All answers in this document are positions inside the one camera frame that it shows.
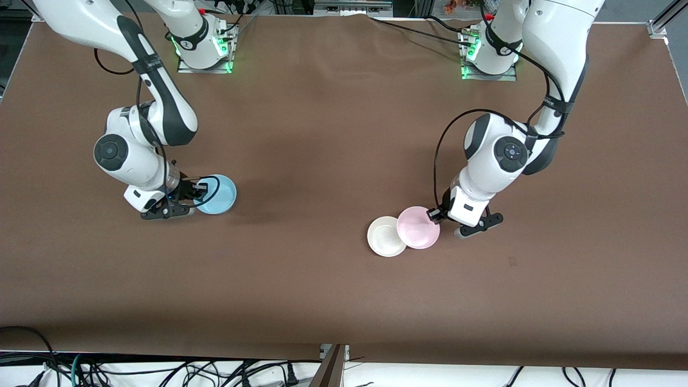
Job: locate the blue bowl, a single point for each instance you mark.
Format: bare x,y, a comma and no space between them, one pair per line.
220,196

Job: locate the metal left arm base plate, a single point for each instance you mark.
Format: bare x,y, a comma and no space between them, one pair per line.
489,77

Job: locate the black power plug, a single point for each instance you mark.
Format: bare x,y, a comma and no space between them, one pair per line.
291,376

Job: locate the aluminium corner profile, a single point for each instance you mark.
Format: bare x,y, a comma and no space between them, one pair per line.
658,28

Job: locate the grey metal device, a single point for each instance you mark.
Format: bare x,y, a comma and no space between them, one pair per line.
349,8

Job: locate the pink bowl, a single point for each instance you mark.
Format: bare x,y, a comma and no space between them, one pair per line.
416,231

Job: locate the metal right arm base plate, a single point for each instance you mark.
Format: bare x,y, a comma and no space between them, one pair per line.
204,70

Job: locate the aluminium frame profile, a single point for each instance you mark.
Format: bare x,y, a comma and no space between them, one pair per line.
333,371

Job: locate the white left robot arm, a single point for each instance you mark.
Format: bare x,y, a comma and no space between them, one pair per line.
559,32

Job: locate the white bowl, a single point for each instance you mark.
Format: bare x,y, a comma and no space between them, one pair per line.
382,239

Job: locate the brown table cover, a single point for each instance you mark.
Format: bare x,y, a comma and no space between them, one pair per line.
322,134

